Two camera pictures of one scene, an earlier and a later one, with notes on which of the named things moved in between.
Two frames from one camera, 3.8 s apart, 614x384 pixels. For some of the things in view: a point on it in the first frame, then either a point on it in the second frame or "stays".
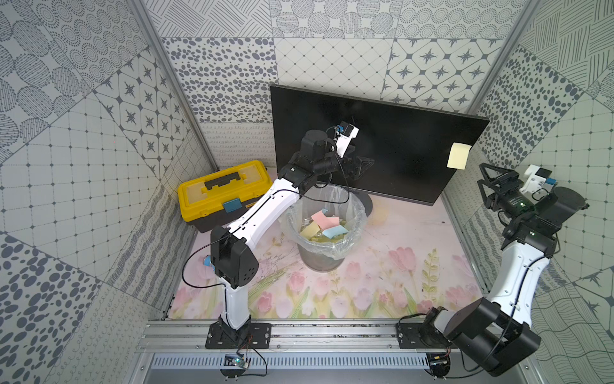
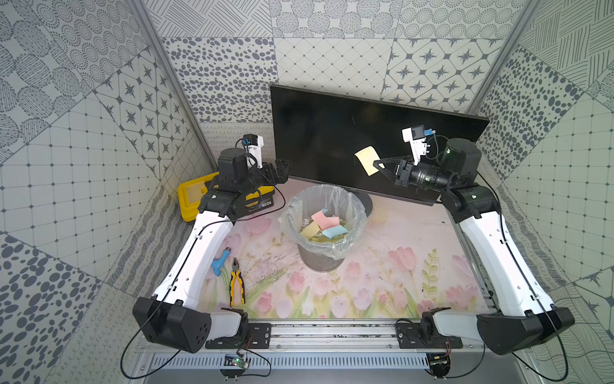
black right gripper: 512,183 to 402,170
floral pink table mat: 410,266 stays
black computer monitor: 410,147 stays
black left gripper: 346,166 to 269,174
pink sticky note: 331,222 stays
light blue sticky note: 334,231 stays
